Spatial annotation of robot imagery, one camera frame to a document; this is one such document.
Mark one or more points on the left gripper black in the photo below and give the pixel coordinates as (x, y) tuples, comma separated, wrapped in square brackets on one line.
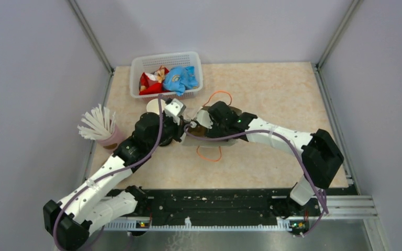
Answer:
[(179, 128)]

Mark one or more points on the beige paper bag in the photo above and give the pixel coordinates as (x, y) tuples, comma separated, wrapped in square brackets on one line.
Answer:
[(190, 113)]

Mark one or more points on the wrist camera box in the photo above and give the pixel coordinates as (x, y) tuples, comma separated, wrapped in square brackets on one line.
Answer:
[(202, 118), (174, 108)]

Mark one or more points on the white plastic basket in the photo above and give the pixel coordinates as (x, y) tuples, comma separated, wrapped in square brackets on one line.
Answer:
[(151, 63)]

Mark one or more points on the red cloth toy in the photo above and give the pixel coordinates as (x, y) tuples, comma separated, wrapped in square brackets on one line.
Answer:
[(152, 83)]

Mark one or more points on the blue cloth toy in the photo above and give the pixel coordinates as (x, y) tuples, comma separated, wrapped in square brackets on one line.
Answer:
[(180, 79)]

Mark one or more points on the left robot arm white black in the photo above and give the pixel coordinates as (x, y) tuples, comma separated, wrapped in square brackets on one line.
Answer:
[(74, 218)]

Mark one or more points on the stack of paper cups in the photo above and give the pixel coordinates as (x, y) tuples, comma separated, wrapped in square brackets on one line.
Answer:
[(155, 106)]

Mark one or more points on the white wrapped straws bundle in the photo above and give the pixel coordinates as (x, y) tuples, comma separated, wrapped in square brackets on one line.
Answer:
[(99, 124)]

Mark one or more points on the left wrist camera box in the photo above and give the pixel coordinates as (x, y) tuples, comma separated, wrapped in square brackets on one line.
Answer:
[(174, 108)]

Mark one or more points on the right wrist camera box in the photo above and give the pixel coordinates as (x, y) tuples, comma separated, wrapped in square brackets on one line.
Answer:
[(202, 118)]

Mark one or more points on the pink straw holder cup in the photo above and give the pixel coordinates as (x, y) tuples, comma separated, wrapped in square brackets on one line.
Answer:
[(111, 143)]

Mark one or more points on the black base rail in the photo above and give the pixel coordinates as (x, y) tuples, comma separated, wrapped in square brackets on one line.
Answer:
[(221, 207)]

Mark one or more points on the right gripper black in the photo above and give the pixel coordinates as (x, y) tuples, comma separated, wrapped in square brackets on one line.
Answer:
[(213, 132)]

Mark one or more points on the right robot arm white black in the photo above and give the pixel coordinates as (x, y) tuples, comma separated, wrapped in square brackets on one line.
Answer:
[(317, 153)]

